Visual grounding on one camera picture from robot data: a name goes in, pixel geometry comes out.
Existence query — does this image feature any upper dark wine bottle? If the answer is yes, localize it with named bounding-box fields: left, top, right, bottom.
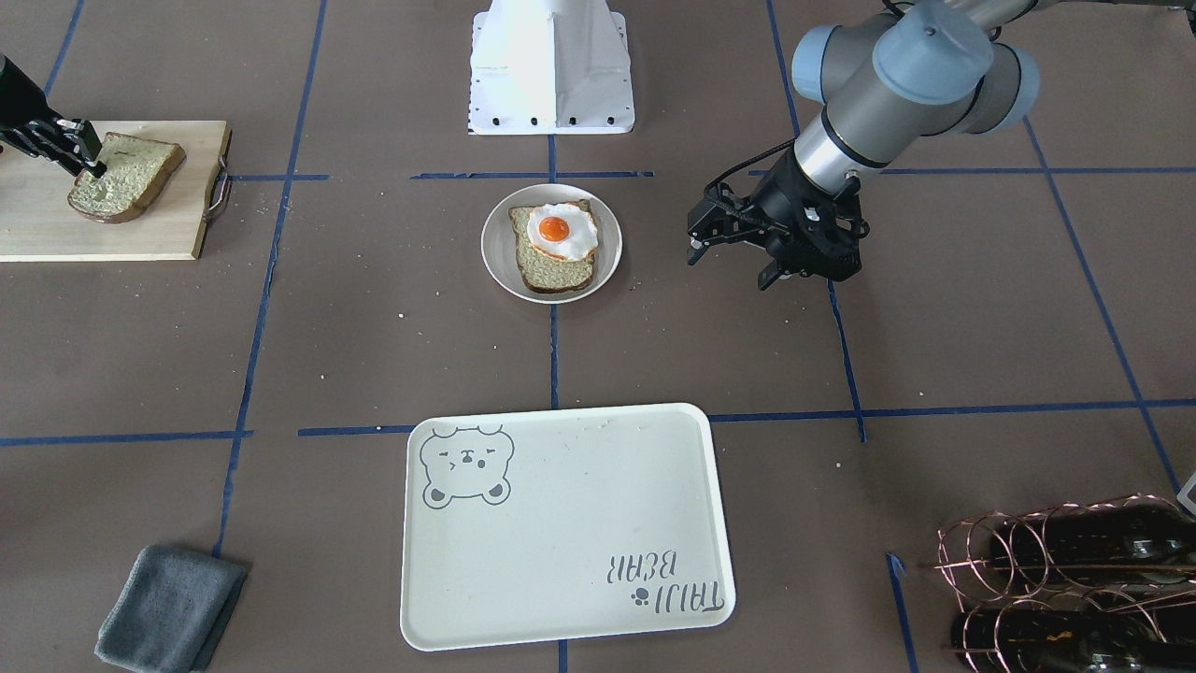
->
left=990, top=501, right=1195, bottom=588

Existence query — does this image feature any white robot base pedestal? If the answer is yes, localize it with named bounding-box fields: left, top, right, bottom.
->
left=466, top=1, right=636, bottom=136

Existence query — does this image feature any beige bear tray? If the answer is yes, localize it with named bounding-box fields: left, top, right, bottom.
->
left=399, top=402, right=736, bottom=651

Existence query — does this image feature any wooden cutting board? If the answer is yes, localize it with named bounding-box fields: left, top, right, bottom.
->
left=1, top=121, right=231, bottom=263

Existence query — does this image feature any lower dark wine bottle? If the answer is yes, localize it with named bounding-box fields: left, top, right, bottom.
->
left=951, top=608, right=1195, bottom=672

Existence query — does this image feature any dark wine bottle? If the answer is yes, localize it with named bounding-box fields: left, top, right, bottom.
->
left=951, top=608, right=1195, bottom=672
left=990, top=501, right=1195, bottom=588

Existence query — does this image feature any bread slice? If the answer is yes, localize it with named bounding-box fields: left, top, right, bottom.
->
left=509, top=198, right=597, bottom=294
left=65, top=131, right=187, bottom=224

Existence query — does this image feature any fried egg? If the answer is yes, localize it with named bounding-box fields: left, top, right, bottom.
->
left=521, top=201, right=599, bottom=263

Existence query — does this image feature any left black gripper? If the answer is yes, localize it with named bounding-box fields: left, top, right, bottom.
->
left=687, top=148, right=869, bottom=290

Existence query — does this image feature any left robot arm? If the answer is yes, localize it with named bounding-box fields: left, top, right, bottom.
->
left=687, top=1, right=1049, bottom=290

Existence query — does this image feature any grey folded cloth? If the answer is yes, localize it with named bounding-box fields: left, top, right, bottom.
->
left=94, top=545, right=249, bottom=672

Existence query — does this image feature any copper wire bottle rack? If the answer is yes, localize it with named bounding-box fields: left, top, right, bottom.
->
left=933, top=494, right=1195, bottom=672

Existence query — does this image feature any beige round plate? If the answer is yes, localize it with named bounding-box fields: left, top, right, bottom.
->
left=481, top=183, right=623, bottom=304

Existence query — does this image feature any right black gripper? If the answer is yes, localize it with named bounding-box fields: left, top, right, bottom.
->
left=1, top=56, right=106, bottom=179

